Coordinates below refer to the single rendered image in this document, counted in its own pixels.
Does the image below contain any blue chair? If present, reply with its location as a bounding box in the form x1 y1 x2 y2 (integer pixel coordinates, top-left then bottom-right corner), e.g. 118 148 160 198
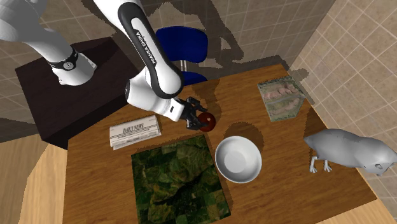
155 25 209 87

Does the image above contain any dark robot stand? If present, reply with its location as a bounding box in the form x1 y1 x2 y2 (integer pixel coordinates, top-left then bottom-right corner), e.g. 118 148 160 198
15 36 144 151

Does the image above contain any grey bird figure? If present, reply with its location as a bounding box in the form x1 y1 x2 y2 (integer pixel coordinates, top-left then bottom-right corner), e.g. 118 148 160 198
303 128 397 178

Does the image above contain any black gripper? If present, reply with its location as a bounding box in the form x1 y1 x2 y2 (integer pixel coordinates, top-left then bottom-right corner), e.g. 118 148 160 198
179 96 208 130

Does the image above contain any green landscape patterned mat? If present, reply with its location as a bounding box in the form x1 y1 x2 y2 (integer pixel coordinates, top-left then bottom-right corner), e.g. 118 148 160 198
130 134 232 224

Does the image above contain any white bowl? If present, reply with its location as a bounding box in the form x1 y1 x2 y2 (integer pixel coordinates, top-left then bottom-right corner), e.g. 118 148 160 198
214 135 263 185

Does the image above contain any wooden table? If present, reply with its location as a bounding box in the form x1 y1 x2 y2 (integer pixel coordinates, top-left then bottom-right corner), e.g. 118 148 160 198
62 63 379 224

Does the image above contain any dark red apple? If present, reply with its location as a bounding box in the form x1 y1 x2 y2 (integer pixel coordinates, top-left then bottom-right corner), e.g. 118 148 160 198
198 111 216 133

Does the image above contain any folded newspaper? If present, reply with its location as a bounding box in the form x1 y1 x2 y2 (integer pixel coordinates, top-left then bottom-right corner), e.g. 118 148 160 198
109 115 162 151

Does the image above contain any landscape patterned box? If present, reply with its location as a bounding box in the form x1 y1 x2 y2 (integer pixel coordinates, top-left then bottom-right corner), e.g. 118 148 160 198
256 75 307 123

